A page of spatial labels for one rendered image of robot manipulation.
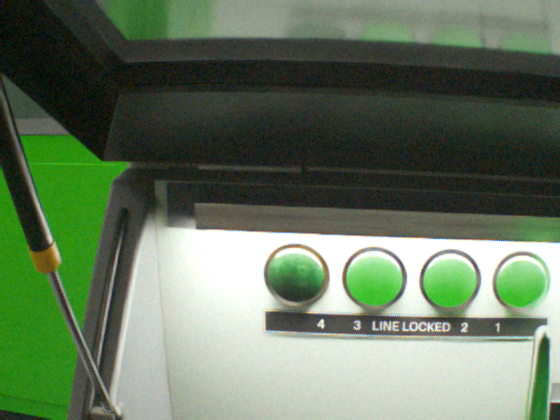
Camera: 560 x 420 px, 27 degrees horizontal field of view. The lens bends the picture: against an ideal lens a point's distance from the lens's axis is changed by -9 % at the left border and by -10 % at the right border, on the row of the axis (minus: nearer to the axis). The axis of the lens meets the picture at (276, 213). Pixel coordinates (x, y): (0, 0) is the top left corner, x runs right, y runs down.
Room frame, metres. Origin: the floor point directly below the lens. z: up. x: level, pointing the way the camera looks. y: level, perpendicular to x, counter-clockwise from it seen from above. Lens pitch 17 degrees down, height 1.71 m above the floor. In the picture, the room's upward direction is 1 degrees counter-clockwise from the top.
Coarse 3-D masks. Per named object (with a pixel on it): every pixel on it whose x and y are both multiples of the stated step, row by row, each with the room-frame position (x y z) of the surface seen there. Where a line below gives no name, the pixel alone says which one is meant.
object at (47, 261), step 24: (0, 72) 0.67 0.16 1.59; (0, 96) 0.67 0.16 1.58; (0, 120) 0.67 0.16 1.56; (0, 144) 0.68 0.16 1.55; (24, 168) 0.69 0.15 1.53; (24, 192) 0.70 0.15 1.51; (24, 216) 0.70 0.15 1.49; (48, 240) 0.72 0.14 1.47; (48, 264) 0.72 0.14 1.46; (72, 312) 0.75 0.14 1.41; (72, 336) 0.75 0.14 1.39; (96, 384) 0.77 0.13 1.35; (96, 408) 0.80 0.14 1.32; (120, 408) 0.80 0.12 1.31
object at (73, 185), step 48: (48, 144) 3.20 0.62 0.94; (0, 192) 3.23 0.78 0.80; (48, 192) 3.19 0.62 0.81; (96, 192) 3.16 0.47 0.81; (0, 240) 3.24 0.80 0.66; (96, 240) 3.16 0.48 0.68; (0, 288) 3.24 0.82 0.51; (48, 288) 3.20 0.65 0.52; (0, 336) 3.25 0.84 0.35; (48, 336) 3.20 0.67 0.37; (0, 384) 3.25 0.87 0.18; (48, 384) 3.21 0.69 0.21
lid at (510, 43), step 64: (0, 0) 0.75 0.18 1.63; (64, 0) 0.69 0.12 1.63; (128, 0) 0.69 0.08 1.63; (192, 0) 0.69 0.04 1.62; (256, 0) 0.69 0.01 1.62; (320, 0) 0.68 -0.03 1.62; (384, 0) 0.67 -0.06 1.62; (448, 0) 0.65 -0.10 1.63; (512, 0) 0.64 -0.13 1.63; (0, 64) 0.78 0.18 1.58; (64, 64) 0.86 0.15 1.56; (128, 64) 0.80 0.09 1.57; (192, 64) 0.79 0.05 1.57; (256, 64) 0.78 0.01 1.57; (320, 64) 0.77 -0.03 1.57; (384, 64) 0.76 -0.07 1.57; (448, 64) 0.75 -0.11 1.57; (512, 64) 0.73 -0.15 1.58; (64, 128) 0.90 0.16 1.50; (128, 128) 0.88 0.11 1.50; (192, 128) 0.87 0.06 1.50; (256, 128) 0.86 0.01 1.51; (320, 128) 0.84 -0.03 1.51; (384, 128) 0.83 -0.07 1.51; (448, 128) 0.81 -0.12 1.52; (512, 128) 0.79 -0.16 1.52
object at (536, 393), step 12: (540, 336) 0.65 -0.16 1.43; (552, 336) 0.65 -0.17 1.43; (540, 348) 0.62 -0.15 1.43; (552, 348) 0.63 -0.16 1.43; (540, 360) 0.61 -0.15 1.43; (552, 360) 0.61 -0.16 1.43; (540, 372) 0.59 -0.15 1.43; (552, 372) 0.60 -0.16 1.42; (528, 384) 0.75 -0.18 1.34; (540, 384) 0.58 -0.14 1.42; (528, 396) 0.76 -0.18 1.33; (540, 396) 0.57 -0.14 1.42; (528, 408) 0.57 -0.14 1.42; (540, 408) 0.56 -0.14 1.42
